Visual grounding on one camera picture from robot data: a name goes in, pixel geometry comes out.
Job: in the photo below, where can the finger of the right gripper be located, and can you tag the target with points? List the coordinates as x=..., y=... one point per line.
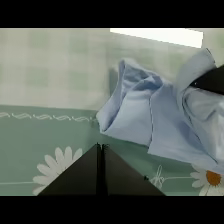
x=211, y=81

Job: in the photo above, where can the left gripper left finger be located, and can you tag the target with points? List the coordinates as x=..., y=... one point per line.
x=83, y=176

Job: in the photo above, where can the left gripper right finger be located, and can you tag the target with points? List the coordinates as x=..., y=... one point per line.
x=123, y=176

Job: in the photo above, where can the light blue shirt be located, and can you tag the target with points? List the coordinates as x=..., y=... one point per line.
x=140, y=113

